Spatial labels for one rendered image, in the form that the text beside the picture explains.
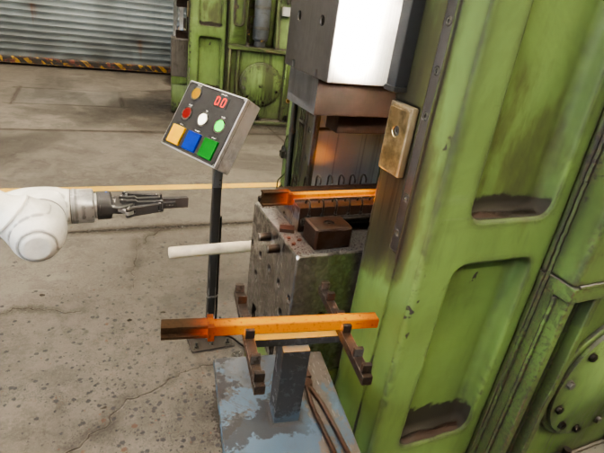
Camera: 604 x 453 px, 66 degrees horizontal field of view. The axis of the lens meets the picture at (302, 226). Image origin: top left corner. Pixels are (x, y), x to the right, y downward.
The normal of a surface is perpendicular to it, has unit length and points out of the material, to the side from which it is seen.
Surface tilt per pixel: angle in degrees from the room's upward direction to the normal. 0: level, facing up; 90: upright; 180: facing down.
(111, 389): 0
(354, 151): 90
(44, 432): 0
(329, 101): 90
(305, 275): 90
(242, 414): 0
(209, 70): 90
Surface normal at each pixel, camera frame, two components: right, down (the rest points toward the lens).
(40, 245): 0.47, 0.47
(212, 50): 0.26, 0.45
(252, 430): 0.13, -0.89
